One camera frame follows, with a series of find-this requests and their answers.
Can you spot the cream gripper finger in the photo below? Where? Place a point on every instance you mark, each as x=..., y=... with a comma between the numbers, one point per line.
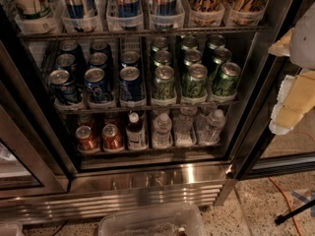
x=281, y=47
x=296, y=97

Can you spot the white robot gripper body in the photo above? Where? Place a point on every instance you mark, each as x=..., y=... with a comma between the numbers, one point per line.
x=304, y=39

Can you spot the green can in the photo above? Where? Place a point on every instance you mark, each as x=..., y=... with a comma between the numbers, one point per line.
x=159, y=43
x=163, y=82
x=192, y=56
x=188, y=42
x=220, y=56
x=195, y=81
x=214, y=41
x=162, y=57
x=226, y=79

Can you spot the blue can front right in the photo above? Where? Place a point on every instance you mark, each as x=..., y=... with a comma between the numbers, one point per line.
x=131, y=84

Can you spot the blue silver tall can middle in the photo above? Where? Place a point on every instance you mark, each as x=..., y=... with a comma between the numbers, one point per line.
x=128, y=0

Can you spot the stainless steel fridge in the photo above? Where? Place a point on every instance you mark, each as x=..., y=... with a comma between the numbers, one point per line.
x=67, y=185

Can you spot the blue can back middle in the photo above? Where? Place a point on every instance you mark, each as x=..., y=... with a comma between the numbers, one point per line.
x=100, y=46

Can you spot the red can back right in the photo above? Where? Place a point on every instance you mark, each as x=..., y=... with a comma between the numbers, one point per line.
x=112, y=118

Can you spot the red can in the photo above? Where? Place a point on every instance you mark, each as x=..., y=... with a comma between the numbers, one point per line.
x=87, y=142
x=112, y=118
x=112, y=139
x=86, y=120

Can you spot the red can front right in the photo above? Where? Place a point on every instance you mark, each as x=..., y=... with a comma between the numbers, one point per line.
x=112, y=139

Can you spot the blue can front middle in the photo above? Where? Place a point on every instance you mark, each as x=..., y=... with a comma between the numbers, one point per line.
x=97, y=85

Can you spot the red can back left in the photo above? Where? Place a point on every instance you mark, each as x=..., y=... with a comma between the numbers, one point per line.
x=86, y=120

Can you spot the blue can back left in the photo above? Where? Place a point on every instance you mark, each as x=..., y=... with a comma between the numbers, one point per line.
x=74, y=48

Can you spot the red can front left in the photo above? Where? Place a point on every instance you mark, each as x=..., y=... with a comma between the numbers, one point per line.
x=87, y=142

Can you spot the blue can front left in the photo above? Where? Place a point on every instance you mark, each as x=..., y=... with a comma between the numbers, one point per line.
x=64, y=87

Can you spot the white tall can top shelf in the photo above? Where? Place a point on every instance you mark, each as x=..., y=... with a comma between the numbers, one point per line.
x=33, y=9

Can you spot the clear water bottle right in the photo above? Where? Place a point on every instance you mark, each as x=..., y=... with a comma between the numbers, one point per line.
x=210, y=133

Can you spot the clear water bottle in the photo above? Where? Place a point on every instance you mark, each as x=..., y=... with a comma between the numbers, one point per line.
x=162, y=129
x=210, y=133

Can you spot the black tripod leg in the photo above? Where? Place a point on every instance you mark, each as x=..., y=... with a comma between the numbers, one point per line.
x=282, y=218

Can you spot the clear water bottle left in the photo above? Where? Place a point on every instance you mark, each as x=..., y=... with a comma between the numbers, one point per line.
x=162, y=129

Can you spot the brown drink bottle white cap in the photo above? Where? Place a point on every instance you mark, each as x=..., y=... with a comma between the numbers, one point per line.
x=136, y=134

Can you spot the clear plastic bin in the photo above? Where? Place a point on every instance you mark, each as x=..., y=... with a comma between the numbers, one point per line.
x=163, y=220

